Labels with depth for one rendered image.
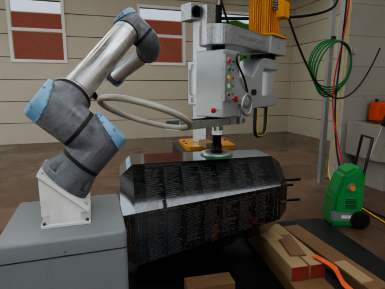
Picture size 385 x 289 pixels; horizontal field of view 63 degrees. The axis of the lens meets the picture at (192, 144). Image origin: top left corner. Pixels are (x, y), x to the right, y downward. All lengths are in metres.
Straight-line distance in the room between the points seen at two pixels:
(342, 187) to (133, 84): 6.12
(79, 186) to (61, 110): 0.26
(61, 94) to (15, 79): 7.29
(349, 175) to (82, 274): 2.62
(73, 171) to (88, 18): 7.33
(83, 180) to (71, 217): 0.13
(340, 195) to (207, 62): 1.90
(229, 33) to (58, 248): 1.51
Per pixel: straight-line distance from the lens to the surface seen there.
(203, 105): 2.06
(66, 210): 1.17
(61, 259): 1.14
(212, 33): 2.02
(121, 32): 1.46
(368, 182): 4.89
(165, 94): 8.39
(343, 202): 3.33
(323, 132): 4.60
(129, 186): 2.02
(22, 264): 1.16
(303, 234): 2.93
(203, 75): 2.06
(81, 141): 1.14
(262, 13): 2.65
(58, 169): 1.17
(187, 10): 3.12
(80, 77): 1.24
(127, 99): 1.39
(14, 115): 8.41
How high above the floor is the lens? 1.32
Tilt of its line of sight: 10 degrees down
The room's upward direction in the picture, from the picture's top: straight up
